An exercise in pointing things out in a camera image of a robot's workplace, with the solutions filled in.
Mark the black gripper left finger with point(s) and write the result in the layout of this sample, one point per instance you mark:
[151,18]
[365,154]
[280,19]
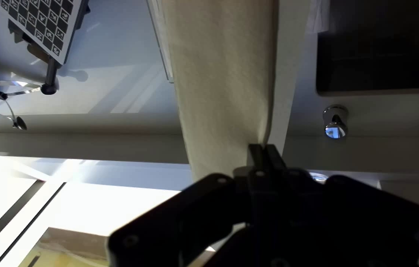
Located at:
[178,230]

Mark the chrome sink knob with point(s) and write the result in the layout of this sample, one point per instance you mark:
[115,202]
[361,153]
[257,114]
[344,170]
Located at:
[335,121]

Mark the checkerboard calibration board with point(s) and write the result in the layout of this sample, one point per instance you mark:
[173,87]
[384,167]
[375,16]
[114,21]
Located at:
[49,25]

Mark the stainless steel sink basin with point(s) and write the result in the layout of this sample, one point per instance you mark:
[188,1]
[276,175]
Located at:
[368,46]

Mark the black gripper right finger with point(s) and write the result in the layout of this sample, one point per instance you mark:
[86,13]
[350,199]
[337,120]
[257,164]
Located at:
[343,221]

